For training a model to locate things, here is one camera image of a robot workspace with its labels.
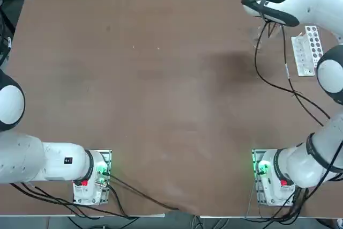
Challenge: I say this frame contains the clear glass test tube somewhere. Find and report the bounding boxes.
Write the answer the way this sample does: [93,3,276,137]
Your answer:
[296,31,317,45]

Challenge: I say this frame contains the white test tube rack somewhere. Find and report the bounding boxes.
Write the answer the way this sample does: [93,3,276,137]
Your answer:
[291,25,327,77]

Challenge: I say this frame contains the clear glass beaker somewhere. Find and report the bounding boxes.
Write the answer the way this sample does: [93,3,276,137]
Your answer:
[249,26,269,50]

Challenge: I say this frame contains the black cable with white tag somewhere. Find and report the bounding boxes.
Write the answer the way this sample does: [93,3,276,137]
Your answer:
[280,24,332,119]

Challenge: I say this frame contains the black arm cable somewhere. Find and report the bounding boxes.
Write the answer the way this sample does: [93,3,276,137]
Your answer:
[254,14,326,127]

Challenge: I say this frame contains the black base cable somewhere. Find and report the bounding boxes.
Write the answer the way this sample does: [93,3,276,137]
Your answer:
[107,183,130,218]
[9,182,89,218]
[267,175,343,224]
[108,174,181,211]

